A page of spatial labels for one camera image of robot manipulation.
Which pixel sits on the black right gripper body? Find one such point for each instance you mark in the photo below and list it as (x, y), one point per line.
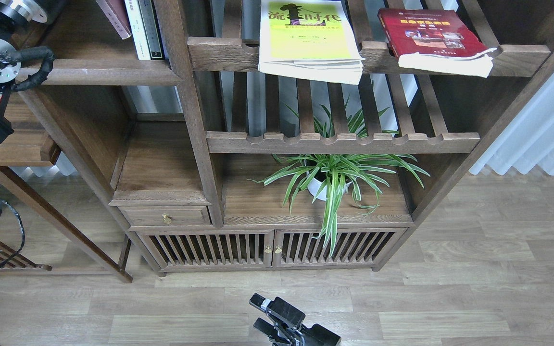
(287, 328)

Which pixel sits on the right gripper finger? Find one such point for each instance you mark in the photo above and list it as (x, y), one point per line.
(266, 328)
(259, 302)

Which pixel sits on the red cover book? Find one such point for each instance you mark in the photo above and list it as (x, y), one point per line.
(435, 41)

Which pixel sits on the dark maroon book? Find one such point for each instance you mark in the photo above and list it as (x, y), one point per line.
(115, 11)

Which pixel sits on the white plant pot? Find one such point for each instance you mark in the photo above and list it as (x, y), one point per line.
(327, 185)

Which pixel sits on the brass drawer knob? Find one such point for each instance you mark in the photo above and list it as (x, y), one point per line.
(167, 220)

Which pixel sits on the green spider plant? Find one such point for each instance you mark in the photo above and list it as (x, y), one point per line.
(361, 168)

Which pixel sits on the dark wooden bookshelf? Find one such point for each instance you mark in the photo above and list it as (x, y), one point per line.
(190, 154)

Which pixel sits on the yellow-green cover book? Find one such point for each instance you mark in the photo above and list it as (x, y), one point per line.
(308, 39)

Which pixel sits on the dark green spine book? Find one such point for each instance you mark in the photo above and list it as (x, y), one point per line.
(152, 30)

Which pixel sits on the white spine book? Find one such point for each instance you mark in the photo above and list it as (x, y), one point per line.
(137, 29)

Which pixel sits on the white curtain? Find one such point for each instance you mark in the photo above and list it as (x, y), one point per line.
(528, 141)

